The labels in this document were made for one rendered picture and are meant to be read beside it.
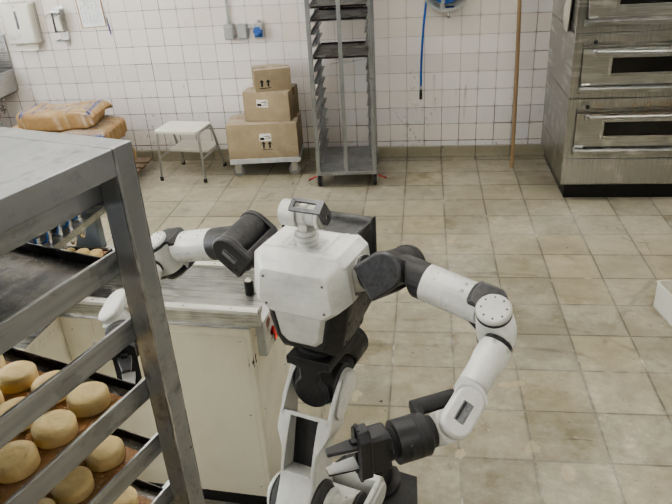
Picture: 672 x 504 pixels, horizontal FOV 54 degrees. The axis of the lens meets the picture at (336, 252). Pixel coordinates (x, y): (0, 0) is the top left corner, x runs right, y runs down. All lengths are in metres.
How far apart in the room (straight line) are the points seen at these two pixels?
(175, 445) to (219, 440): 1.61
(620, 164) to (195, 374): 3.74
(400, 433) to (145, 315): 0.67
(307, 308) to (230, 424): 0.92
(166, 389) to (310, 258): 0.81
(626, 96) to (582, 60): 0.41
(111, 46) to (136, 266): 5.73
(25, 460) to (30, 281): 0.19
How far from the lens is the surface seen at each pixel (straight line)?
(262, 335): 2.24
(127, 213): 0.75
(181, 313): 2.25
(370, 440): 1.30
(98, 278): 0.78
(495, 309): 1.46
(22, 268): 0.86
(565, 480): 2.88
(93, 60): 6.57
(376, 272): 1.56
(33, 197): 0.66
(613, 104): 5.11
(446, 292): 1.51
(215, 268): 2.47
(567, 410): 3.19
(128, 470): 0.91
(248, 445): 2.50
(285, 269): 1.62
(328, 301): 1.60
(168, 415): 0.89
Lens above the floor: 2.02
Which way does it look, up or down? 27 degrees down
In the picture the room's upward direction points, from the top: 4 degrees counter-clockwise
